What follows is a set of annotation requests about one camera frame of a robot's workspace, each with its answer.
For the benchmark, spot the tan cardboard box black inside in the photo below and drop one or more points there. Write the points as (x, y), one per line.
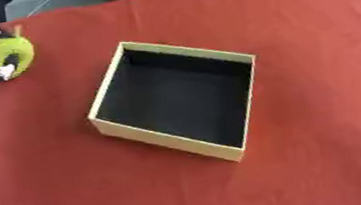
(177, 98)

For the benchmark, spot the green toy apple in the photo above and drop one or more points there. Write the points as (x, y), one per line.
(1, 49)

